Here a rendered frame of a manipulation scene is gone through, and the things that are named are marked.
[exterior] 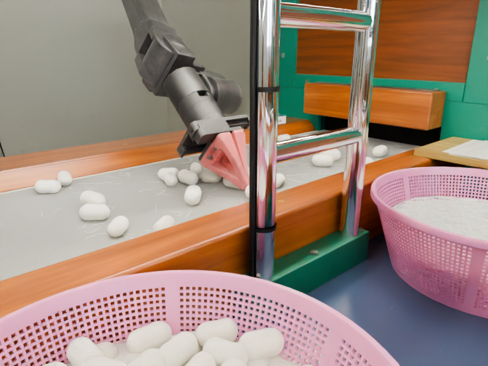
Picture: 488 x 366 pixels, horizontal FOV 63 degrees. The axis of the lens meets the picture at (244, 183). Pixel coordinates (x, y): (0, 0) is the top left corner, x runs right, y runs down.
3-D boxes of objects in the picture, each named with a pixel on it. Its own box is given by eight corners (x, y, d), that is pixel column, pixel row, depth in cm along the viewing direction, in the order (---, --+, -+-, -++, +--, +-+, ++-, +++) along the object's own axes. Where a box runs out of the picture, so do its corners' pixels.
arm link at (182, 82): (153, 87, 61) (172, 59, 58) (186, 91, 67) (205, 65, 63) (173, 121, 59) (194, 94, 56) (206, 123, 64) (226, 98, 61)
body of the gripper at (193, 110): (254, 123, 59) (229, 86, 61) (197, 131, 52) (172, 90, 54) (235, 150, 63) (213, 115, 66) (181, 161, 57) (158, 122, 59)
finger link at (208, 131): (271, 170, 54) (237, 118, 57) (231, 181, 50) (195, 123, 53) (248, 197, 59) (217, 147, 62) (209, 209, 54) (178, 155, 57)
